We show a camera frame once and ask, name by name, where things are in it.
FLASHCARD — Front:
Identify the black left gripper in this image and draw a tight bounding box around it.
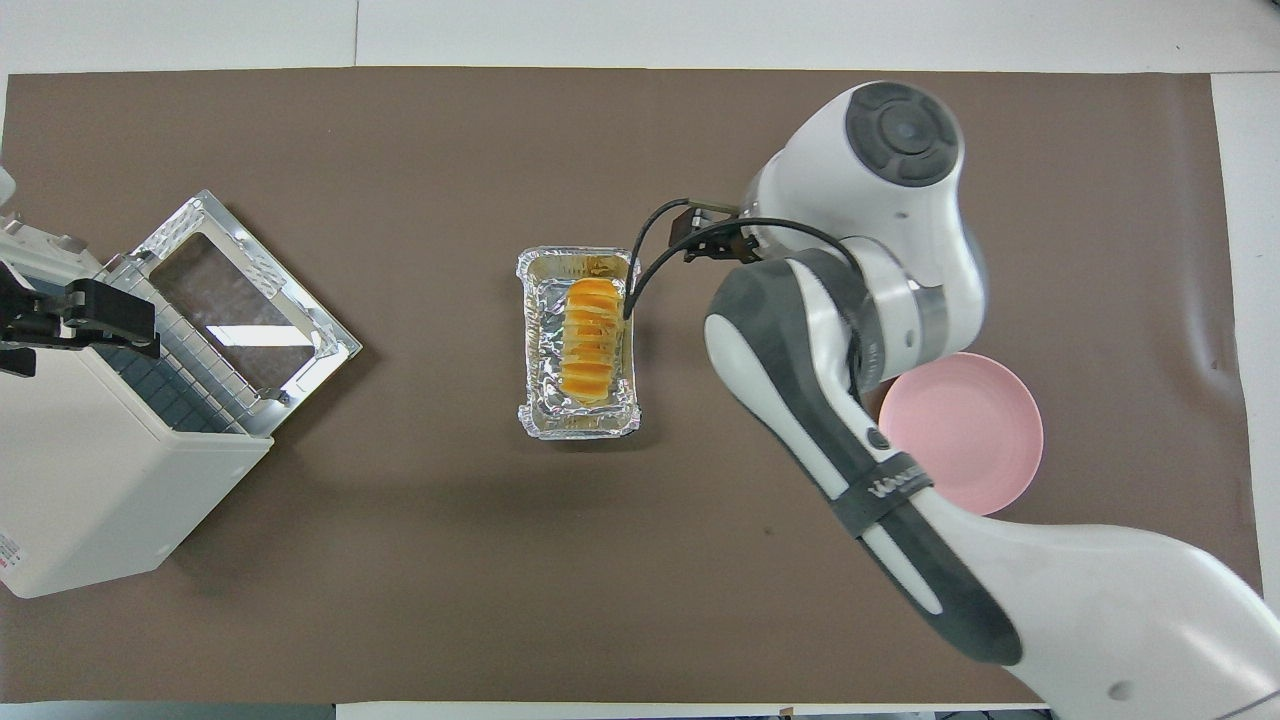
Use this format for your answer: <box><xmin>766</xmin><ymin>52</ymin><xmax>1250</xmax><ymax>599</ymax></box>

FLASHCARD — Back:
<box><xmin>0</xmin><ymin>263</ymin><xmax>161</xmax><ymax>379</ymax></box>

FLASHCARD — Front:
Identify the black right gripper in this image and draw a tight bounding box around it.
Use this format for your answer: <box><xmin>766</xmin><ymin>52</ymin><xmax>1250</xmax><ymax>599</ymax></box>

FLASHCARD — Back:
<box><xmin>668</xmin><ymin>203</ymin><xmax>766</xmax><ymax>265</ymax></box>

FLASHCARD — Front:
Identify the striped orange bread roll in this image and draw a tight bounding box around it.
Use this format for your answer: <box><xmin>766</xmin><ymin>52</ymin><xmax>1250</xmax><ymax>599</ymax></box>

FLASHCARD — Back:
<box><xmin>558</xmin><ymin>278</ymin><xmax>621</xmax><ymax>405</ymax></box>

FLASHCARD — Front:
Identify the aluminium foil tray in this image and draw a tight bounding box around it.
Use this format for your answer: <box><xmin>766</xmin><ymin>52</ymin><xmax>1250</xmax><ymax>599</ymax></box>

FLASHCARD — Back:
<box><xmin>515</xmin><ymin>246</ymin><xmax>643</xmax><ymax>441</ymax></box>

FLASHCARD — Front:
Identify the cream toaster oven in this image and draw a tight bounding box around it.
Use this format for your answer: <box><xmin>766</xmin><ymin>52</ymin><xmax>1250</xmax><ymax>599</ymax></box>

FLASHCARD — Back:
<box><xmin>0</xmin><ymin>255</ymin><xmax>273</xmax><ymax>601</ymax></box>

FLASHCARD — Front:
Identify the silver glass oven door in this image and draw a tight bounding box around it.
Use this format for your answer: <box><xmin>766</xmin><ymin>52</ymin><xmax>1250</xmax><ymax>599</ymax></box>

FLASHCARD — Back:
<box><xmin>130</xmin><ymin>190</ymin><xmax>363</xmax><ymax>438</ymax></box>

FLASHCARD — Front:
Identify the pink round plate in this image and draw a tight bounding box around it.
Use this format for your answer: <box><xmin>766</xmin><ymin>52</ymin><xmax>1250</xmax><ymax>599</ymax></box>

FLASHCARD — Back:
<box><xmin>878</xmin><ymin>352</ymin><xmax>1045</xmax><ymax>517</ymax></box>

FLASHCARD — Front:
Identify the brown table mat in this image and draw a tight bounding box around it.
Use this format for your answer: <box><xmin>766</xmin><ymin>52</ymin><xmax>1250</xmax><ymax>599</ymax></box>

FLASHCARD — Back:
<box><xmin>0</xmin><ymin>66</ymin><xmax>1276</xmax><ymax>706</ymax></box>

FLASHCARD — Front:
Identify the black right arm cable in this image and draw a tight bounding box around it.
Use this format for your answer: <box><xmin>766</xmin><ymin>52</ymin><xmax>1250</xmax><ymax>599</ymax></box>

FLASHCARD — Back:
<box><xmin>622</xmin><ymin>198</ymin><xmax>866</xmax><ymax>321</ymax></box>

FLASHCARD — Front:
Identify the wire oven rack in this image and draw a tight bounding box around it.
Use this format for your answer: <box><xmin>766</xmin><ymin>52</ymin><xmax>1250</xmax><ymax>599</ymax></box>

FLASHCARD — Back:
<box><xmin>98</xmin><ymin>262</ymin><xmax>273</xmax><ymax>437</ymax></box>

